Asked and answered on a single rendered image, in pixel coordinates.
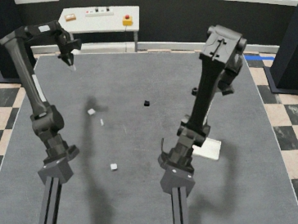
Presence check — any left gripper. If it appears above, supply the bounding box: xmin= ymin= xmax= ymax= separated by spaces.
xmin=58 ymin=42 xmax=74 ymax=66

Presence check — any black hollow cylinder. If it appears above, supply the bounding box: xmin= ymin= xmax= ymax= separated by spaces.
xmin=192 ymin=87 xmax=197 ymax=96

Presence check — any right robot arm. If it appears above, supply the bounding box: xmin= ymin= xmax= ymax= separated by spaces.
xmin=161 ymin=25 xmax=247 ymax=173

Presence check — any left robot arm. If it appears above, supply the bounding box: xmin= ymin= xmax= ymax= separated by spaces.
xmin=0 ymin=20 xmax=82 ymax=164

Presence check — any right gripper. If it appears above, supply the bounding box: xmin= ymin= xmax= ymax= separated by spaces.
xmin=215 ymin=76 xmax=235 ymax=96

